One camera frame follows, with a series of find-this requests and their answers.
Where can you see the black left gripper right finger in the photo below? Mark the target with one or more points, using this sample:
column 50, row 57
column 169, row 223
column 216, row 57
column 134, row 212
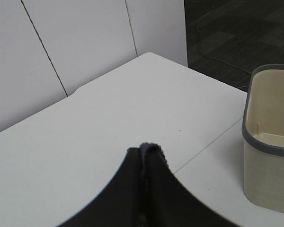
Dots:
column 172, row 205

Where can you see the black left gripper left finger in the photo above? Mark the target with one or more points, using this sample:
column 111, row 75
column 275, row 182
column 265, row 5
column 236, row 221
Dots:
column 118, row 204

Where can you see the dark grey towel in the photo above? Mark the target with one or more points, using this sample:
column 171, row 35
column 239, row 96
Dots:
column 146, row 149

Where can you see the beige bin grey rim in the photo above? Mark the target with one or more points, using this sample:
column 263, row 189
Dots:
column 263, row 134

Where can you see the white partition panel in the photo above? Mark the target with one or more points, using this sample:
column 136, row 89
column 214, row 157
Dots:
column 50, row 48

